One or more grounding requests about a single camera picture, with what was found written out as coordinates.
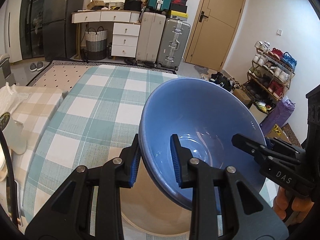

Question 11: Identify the dark grey fridge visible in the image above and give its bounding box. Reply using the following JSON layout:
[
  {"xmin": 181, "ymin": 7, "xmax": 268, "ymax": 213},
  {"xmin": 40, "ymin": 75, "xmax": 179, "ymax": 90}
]
[{"xmin": 42, "ymin": 0, "xmax": 88, "ymax": 62}]

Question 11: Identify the white plastic bag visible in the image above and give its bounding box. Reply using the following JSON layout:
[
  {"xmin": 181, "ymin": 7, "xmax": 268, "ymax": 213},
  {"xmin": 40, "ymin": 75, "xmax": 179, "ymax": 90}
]
[{"xmin": 0, "ymin": 84, "xmax": 29, "ymax": 110}]

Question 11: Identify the stack of white plates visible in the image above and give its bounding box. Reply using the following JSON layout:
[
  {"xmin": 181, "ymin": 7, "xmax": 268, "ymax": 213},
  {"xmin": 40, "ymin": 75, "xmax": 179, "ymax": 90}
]
[{"xmin": 0, "ymin": 152, "xmax": 10, "ymax": 183}]

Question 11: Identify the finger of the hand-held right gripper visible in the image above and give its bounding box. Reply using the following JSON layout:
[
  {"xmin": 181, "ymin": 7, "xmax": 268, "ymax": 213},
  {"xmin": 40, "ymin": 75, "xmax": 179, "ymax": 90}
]
[
  {"xmin": 232, "ymin": 133, "xmax": 300, "ymax": 167},
  {"xmin": 265, "ymin": 137, "xmax": 307, "ymax": 156}
]

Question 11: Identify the wooden shoe rack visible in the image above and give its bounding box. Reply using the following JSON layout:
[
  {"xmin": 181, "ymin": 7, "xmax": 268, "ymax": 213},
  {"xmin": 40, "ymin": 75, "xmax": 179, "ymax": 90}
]
[{"xmin": 246, "ymin": 49, "xmax": 296, "ymax": 110}]

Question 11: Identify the woven laundry basket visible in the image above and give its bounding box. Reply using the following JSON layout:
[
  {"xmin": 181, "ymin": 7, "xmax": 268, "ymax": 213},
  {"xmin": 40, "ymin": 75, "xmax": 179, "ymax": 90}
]
[{"xmin": 84, "ymin": 26, "xmax": 108, "ymax": 61}]

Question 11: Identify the open cardboard box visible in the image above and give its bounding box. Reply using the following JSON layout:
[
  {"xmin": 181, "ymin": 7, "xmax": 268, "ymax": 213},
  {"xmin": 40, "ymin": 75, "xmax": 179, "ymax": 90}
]
[{"xmin": 87, "ymin": 0, "xmax": 104, "ymax": 10}]

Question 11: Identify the cream plate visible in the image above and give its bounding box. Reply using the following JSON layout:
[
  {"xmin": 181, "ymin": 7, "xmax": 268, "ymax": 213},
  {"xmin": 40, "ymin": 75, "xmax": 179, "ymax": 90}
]
[{"xmin": 119, "ymin": 164, "xmax": 223, "ymax": 235}]

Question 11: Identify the blue bowl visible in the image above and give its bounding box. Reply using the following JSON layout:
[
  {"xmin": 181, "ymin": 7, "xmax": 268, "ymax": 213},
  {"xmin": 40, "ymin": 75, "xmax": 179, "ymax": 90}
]
[{"xmin": 139, "ymin": 78, "xmax": 267, "ymax": 210}]

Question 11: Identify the white dressing table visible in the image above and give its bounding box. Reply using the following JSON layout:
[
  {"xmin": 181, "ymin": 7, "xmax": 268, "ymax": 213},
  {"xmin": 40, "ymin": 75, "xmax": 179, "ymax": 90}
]
[{"xmin": 71, "ymin": 10, "xmax": 142, "ymax": 60}]

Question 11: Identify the silver suitcase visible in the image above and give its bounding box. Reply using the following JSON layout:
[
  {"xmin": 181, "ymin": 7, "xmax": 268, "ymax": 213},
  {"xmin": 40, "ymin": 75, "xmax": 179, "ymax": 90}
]
[{"xmin": 156, "ymin": 18, "xmax": 192, "ymax": 71}]

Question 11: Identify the plain black shoe box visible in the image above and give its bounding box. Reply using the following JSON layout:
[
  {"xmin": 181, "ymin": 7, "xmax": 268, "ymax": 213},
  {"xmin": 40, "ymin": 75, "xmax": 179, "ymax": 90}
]
[{"xmin": 169, "ymin": 4, "xmax": 187, "ymax": 13}]

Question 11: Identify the pile of floor shoes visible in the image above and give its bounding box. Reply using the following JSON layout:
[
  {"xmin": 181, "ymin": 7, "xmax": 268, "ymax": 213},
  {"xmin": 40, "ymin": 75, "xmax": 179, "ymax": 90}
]
[{"xmin": 200, "ymin": 71, "xmax": 242, "ymax": 93}]

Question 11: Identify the white cylindrical cup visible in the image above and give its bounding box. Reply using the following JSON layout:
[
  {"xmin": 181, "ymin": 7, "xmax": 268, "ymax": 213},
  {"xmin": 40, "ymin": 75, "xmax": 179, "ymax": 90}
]
[{"xmin": 0, "ymin": 112, "xmax": 27, "ymax": 155}]

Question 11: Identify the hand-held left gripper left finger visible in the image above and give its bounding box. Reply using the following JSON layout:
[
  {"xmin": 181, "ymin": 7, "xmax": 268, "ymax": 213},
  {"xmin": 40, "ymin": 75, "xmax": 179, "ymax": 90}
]
[{"xmin": 24, "ymin": 134, "xmax": 142, "ymax": 240}]

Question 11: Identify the dark glass cabinet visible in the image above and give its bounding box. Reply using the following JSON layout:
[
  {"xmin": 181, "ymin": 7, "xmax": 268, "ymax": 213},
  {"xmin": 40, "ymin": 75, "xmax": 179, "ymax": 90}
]
[{"xmin": 20, "ymin": 0, "xmax": 48, "ymax": 60}]

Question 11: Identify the beige door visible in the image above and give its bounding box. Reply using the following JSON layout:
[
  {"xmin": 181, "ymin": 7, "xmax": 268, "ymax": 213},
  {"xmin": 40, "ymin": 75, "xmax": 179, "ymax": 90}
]
[{"xmin": 184, "ymin": 0, "xmax": 249, "ymax": 72}]

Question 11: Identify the purple bag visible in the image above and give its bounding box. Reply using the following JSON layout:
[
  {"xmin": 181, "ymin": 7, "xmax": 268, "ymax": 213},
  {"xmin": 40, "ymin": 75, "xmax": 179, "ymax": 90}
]
[{"xmin": 260, "ymin": 99, "xmax": 295, "ymax": 135}]

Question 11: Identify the yellow and black shoe box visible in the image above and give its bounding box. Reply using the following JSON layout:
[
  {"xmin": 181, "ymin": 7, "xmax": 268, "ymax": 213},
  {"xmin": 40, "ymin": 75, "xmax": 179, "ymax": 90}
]
[{"xmin": 168, "ymin": 10, "xmax": 188, "ymax": 22}]

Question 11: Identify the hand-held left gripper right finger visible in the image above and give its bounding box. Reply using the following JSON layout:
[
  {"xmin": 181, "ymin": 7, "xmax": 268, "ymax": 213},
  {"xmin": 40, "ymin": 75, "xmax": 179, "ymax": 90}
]
[{"xmin": 170, "ymin": 134, "xmax": 288, "ymax": 240}]

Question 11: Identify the brown doormat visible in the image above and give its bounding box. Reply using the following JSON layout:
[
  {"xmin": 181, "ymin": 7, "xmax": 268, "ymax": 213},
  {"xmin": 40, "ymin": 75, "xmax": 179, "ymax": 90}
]
[{"xmin": 281, "ymin": 122, "xmax": 302, "ymax": 148}]

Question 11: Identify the black storage box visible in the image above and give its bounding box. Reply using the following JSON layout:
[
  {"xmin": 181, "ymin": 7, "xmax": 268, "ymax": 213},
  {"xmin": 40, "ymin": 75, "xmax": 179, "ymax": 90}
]
[{"xmin": 124, "ymin": 0, "xmax": 143, "ymax": 12}]

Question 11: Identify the person's right hand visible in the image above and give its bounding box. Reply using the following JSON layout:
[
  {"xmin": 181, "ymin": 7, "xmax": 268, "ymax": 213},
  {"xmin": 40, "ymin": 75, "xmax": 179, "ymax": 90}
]
[{"xmin": 272, "ymin": 187, "xmax": 316, "ymax": 227}]

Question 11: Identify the brown cardboard box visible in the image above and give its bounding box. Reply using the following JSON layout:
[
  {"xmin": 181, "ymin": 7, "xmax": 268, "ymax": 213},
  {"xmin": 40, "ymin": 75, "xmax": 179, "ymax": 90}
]
[{"xmin": 232, "ymin": 89, "xmax": 253, "ymax": 108}]

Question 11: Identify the black cable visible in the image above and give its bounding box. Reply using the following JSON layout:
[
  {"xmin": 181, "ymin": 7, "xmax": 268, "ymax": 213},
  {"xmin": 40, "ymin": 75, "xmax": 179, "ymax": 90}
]
[{"xmin": 0, "ymin": 130, "xmax": 20, "ymax": 228}]

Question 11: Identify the beige suitcase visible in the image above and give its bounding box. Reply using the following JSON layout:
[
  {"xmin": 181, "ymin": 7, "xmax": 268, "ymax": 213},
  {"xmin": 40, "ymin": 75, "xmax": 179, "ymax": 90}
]
[{"xmin": 136, "ymin": 12, "xmax": 167, "ymax": 63}]

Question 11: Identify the dotted beige rug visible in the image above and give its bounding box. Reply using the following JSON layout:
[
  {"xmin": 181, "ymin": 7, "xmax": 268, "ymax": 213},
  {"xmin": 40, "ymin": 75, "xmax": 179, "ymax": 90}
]
[{"xmin": 25, "ymin": 60, "xmax": 179, "ymax": 88}]

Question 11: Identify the grey bin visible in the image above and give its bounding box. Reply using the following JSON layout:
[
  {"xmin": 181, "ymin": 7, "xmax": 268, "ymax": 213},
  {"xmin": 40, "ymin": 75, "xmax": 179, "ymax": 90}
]
[{"xmin": 0, "ymin": 54, "xmax": 12, "ymax": 85}]

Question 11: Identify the teal checked tablecloth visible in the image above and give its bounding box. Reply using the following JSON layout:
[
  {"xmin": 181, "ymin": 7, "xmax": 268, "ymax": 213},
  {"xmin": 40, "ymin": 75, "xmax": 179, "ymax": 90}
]
[{"xmin": 22, "ymin": 64, "xmax": 275, "ymax": 240}]

